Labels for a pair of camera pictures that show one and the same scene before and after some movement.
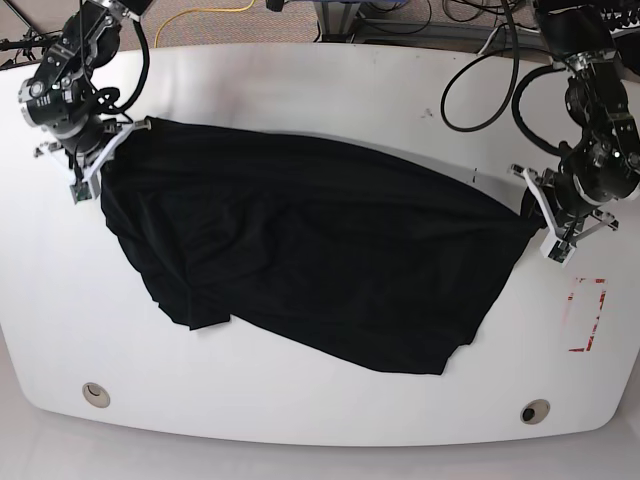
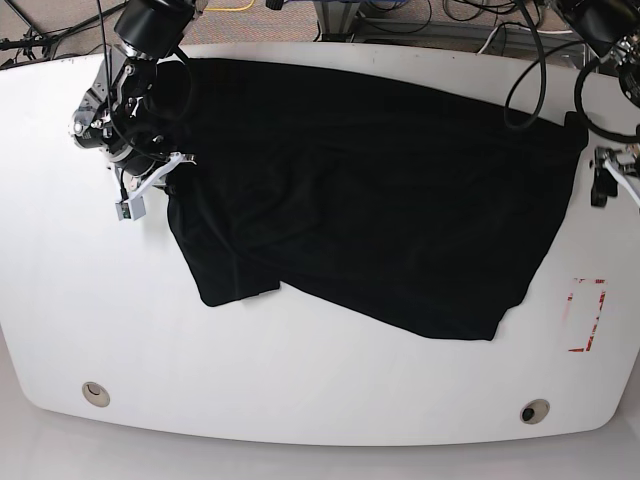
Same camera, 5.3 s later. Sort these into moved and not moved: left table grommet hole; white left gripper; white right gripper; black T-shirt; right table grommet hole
Moved: black T-shirt; white left gripper; white right gripper
Not moved: left table grommet hole; right table grommet hole
